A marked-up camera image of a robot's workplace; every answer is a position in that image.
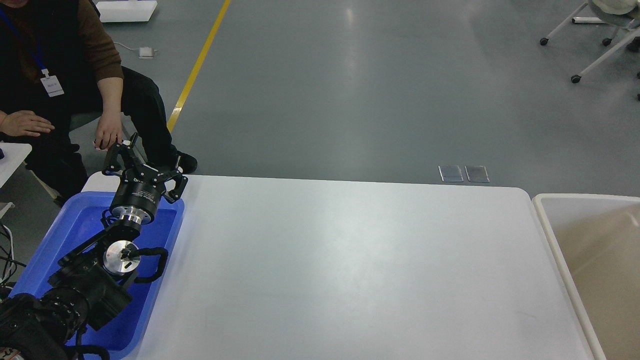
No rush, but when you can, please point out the blue plastic bin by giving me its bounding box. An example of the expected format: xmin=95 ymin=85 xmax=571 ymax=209
xmin=10 ymin=191 xmax=185 ymax=360

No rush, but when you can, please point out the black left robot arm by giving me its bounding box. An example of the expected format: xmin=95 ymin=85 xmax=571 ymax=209
xmin=1 ymin=133 xmax=188 ymax=360

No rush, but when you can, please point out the white side table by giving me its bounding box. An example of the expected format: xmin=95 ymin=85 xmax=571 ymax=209
xmin=0 ymin=142 xmax=32 ymax=188

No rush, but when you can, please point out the left metal floor plate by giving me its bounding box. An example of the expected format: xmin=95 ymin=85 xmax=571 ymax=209
xmin=438 ymin=165 xmax=465 ymax=183

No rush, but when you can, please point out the white plastic bin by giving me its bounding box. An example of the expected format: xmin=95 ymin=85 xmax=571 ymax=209
xmin=532 ymin=193 xmax=640 ymax=360

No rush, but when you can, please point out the white id badge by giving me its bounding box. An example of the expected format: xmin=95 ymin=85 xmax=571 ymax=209
xmin=40 ymin=75 xmax=65 ymax=98

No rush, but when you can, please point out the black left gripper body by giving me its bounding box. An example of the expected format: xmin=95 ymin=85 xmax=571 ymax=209
xmin=109 ymin=168 xmax=167 ymax=224

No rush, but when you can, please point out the right metal floor plate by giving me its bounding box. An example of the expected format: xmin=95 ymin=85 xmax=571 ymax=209
xmin=464 ymin=165 xmax=490 ymax=183

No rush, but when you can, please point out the white box on floor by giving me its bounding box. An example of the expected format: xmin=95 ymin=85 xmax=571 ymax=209
xmin=96 ymin=0 xmax=158 ymax=23

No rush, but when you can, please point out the white rolling chair base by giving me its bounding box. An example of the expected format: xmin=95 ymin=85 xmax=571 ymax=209
xmin=539 ymin=0 xmax=640 ymax=101

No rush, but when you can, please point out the metal floor plate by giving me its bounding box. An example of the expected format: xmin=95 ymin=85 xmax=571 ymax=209
xmin=438 ymin=165 xmax=465 ymax=183
xmin=464 ymin=165 xmax=490 ymax=183

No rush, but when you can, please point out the seated person in brown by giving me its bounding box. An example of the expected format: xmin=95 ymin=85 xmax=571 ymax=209
xmin=0 ymin=0 xmax=198 ymax=203

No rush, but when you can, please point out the person's right hand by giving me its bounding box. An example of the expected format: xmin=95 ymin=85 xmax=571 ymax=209
xmin=0 ymin=111 xmax=55 ymax=137

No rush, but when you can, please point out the white power adapter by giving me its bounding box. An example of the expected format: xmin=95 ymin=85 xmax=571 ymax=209
xmin=138 ymin=47 xmax=155 ymax=59

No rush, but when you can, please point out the person's left hand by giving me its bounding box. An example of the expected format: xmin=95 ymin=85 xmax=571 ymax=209
xmin=93 ymin=111 xmax=125 ymax=151

